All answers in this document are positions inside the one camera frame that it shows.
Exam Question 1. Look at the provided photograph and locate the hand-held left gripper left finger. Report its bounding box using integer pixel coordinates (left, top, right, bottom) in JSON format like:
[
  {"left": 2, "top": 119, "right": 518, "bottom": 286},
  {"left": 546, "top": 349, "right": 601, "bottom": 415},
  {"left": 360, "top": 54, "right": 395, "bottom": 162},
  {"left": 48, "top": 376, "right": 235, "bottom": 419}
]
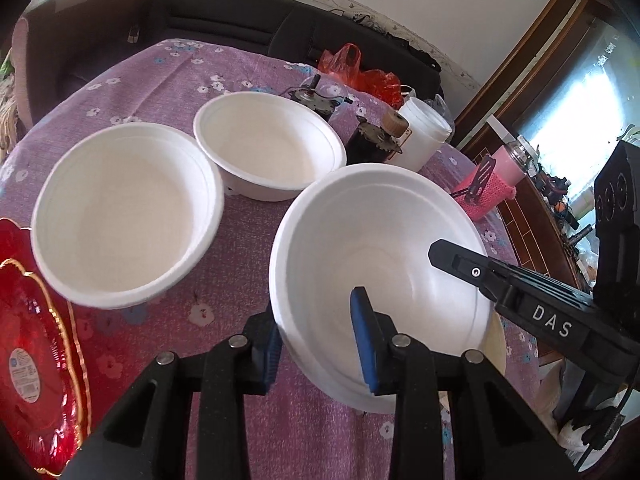
[{"left": 62, "top": 312, "right": 284, "bottom": 480}]

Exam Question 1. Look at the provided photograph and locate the black water pump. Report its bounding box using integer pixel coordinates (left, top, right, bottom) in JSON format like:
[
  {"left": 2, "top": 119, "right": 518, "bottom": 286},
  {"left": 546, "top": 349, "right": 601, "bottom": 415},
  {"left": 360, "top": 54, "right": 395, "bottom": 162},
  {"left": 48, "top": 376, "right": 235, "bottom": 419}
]
[{"left": 280, "top": 74, "right": 353, "bottom": 122}]

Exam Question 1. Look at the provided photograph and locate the wooden doorway frame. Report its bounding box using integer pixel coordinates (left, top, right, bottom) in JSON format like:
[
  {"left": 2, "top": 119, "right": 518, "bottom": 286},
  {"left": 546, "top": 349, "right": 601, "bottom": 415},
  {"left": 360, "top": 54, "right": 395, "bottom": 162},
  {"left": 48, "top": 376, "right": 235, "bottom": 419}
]
[{"left": 452, "top": 0, "right": 621, "bottom": 161}]

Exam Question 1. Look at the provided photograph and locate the white foam bowl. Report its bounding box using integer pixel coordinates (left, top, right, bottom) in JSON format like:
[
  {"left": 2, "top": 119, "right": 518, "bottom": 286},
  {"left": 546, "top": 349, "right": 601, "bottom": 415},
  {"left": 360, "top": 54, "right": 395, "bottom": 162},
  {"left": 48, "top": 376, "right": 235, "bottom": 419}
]
[
  {"left": 192, "top": 91, "right": 348, "bottom": 203},
  {"left": 30, "top": 122, "right": 224, "bottom": 311},
  {"left": 268, "top": 162, "right": 493, "bottom": 415}
]

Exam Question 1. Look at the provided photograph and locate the red gold-rimmed plate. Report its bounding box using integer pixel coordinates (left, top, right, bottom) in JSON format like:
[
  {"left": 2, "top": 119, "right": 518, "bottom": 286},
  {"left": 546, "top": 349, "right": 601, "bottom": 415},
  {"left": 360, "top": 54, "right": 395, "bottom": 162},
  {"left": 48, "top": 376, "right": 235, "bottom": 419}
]
[{"left": 0, "top": 217, "right": 93, "bottom": 478}]

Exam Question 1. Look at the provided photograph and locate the clear plastic bag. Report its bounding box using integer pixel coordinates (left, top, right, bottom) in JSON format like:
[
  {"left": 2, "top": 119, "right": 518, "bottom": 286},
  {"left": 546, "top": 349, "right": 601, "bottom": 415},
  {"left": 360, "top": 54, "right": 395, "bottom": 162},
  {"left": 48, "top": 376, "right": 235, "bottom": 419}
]
[{"left": 429, "top": 93, "right": 457, "bottom": 127}]

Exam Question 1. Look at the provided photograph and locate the patterned blanket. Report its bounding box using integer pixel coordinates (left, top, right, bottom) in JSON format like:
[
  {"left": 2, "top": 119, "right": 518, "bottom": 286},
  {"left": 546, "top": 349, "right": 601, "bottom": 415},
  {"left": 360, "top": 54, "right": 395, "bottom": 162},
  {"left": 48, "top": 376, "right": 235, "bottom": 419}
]
[{"left": 0, "top": 75, "right": 31, "bottom": 161}]

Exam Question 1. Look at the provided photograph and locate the white plastic jar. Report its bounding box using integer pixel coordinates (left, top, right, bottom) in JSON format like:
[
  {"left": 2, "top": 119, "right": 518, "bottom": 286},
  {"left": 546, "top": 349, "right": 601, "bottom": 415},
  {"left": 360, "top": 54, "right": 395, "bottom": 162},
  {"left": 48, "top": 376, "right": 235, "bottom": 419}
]
[{"left": 397, "top": 97, "right": 453, "bottom": 173}]

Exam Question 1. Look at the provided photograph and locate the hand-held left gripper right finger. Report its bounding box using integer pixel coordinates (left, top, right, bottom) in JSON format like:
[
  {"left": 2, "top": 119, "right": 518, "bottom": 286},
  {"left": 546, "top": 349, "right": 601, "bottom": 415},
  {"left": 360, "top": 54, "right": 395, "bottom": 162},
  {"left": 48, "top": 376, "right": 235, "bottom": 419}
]
[{"left": 349, "top": 286, "right": 583, "bottom": 480}]

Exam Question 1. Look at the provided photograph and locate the black sofa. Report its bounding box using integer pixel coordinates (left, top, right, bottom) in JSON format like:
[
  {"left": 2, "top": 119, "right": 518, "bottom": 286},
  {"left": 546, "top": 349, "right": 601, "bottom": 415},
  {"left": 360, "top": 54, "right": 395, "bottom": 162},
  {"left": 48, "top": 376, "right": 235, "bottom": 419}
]
[{"left": 145, "top": 0, "right": 443, "bottom": 111}]

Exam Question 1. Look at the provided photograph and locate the purple floral tablecloth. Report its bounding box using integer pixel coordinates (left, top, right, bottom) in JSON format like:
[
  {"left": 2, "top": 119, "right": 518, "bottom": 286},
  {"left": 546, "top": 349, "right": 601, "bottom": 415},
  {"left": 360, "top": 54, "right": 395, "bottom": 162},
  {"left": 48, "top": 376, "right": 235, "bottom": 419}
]
[{"left": 0, "top": 39, "right": 543, "bottom": 480}]

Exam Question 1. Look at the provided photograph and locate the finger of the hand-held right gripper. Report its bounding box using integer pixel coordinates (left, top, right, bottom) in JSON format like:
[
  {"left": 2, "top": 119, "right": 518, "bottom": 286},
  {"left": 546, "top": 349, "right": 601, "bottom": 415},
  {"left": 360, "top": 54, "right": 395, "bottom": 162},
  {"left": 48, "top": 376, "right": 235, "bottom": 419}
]
[{"left": 428, "top": 239, "right": 594, "bottom": 307}]

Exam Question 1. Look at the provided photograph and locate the red plastic bag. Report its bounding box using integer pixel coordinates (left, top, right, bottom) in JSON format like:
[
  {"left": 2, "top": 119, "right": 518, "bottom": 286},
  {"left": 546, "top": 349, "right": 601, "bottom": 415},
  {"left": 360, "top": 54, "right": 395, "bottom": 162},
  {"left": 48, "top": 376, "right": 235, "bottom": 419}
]
[{"left": 318, "top": 43, "right": 403, "bottom": 110}]

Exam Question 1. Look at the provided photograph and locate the black motor with brown cap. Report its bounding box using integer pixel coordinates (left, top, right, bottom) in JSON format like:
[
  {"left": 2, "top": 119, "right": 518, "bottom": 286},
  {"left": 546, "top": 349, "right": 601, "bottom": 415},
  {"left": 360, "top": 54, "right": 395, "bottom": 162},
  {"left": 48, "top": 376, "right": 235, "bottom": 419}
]
[{"left": 347, "top": 110, "right": 410, "bottom": 163}]

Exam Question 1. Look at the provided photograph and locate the pink crochet-covered bottle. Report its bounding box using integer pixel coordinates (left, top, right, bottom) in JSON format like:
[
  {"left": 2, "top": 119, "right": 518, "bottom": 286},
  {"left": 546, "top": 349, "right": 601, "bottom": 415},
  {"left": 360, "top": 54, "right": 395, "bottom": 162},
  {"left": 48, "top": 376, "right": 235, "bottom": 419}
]
[{"left": 465, "top": 142, "right": 527, "bottom": 222}]

